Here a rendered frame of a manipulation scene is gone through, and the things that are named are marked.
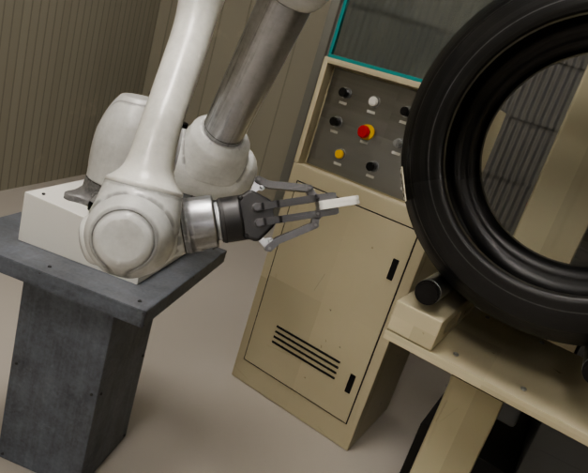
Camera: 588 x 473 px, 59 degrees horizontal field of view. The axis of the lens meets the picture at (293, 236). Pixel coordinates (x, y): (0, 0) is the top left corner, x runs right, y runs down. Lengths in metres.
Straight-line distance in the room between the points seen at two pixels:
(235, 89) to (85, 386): 0.82
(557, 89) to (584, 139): 3.16
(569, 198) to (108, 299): 0.99
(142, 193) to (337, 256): 1.22
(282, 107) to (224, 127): 3.25
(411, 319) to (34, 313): 0.93
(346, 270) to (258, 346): 0.50
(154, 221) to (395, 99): 1.26
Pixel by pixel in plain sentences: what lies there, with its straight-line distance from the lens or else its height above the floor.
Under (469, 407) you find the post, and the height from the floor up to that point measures 0.56.
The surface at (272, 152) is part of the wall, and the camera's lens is 4.49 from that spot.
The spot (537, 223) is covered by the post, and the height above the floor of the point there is 1.03.
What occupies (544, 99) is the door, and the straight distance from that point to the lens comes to 4.39.
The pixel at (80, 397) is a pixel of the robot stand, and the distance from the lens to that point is 1.48.
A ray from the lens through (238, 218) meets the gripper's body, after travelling 0.83.
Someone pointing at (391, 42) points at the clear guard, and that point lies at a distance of 1.79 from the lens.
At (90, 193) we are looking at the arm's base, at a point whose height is 0.79.
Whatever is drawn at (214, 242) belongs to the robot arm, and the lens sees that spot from 0.83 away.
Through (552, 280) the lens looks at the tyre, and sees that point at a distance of 1.18.
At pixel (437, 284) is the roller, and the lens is 0.94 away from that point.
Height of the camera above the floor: 1.18
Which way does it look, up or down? 17 degrees down
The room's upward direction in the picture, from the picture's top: 17 degrees clockwise
